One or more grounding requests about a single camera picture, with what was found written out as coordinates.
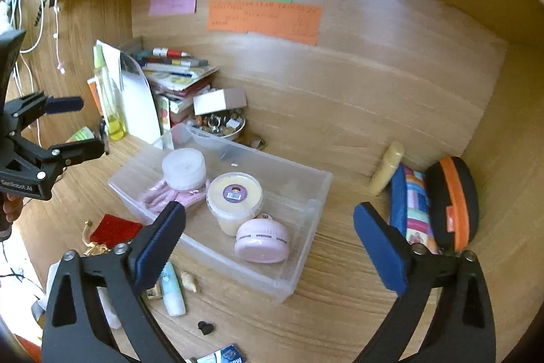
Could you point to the red silver pen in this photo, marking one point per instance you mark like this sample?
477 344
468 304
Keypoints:
170 52

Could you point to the white lotion tube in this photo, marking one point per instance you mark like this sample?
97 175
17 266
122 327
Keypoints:
174 290

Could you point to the black orange zip case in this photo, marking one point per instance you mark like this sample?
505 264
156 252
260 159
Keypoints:
452 203

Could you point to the orange sunscreen tube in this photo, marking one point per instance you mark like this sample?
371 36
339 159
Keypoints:
94 95

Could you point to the white folded paper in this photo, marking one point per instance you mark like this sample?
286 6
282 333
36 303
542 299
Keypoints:
136 103

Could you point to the fruit sticker book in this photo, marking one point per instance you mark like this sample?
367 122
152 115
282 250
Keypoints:
163 114

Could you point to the pink cloth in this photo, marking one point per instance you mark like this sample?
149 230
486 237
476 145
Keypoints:
168 197

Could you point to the green packet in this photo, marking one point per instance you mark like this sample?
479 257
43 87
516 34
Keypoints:
80 134

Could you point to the stack of books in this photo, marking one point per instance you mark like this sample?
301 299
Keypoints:
178 82

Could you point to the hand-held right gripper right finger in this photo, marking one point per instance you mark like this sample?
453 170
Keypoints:
378 248

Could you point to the black heart clip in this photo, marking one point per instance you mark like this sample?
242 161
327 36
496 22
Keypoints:
205 327

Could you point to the translucent round lidded container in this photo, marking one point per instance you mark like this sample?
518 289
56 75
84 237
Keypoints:
183 169

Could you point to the white card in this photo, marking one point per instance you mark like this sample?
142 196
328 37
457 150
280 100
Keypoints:
219 100

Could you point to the person's left hand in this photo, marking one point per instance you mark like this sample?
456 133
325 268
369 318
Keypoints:
8 214

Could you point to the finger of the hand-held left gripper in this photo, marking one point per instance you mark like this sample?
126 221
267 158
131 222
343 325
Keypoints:
63 104
78 151

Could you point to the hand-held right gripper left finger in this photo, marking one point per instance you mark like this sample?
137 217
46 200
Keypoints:
163 244

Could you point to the pink round box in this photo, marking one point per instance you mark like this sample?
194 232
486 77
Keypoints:
262 242

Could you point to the orange paper note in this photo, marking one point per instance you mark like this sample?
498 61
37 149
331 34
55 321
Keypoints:
263 22

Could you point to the cream tub with lid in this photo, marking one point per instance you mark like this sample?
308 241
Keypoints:
234 203

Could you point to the yellow spray bottle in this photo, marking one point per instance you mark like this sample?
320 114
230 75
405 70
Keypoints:
111 108

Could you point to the beige shell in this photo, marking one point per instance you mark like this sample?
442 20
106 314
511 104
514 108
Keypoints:
190 282

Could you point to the wooden desktop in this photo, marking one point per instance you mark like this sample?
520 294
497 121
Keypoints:
340 324

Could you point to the blue packet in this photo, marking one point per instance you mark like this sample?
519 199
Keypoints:
225 356

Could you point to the dark pen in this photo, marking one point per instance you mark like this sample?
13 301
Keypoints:
178 61

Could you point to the pale yellow tube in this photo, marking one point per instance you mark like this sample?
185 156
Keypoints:
386 169

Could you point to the clear plastic bin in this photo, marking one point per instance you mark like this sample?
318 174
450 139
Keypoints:
263 282

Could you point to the bowl of beads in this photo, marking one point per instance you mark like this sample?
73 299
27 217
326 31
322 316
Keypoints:
223 125

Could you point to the blue patchwork pencil case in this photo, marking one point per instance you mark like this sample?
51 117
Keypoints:
410 210

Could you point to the printed leaflet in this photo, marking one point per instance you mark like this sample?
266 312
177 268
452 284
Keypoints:
109 54

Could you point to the red pouch with gold ornament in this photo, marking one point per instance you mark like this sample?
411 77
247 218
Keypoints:
112 231

